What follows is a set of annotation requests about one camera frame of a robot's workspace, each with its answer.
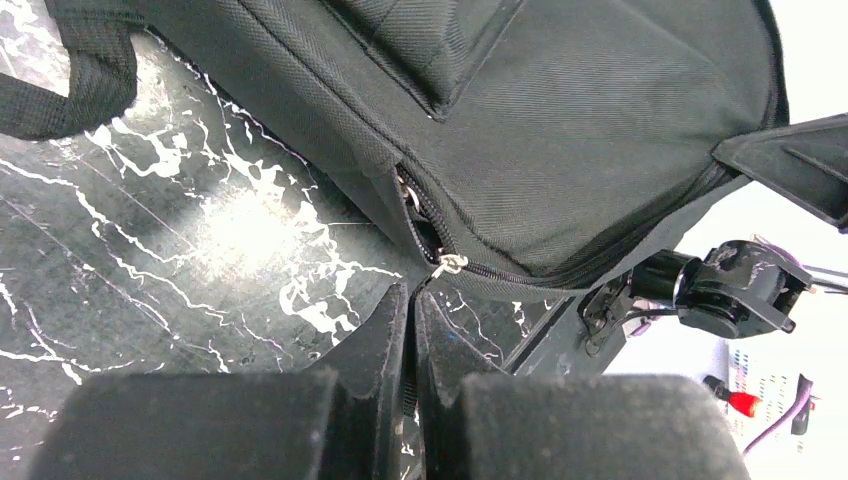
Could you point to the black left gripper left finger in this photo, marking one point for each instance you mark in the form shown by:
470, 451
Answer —
340, 418

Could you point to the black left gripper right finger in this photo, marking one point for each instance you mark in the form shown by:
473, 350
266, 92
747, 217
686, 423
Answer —
479, 422

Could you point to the black student backpack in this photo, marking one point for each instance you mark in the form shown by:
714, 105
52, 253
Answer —
551, 145

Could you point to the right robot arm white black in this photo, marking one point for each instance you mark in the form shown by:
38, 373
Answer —
741, 289

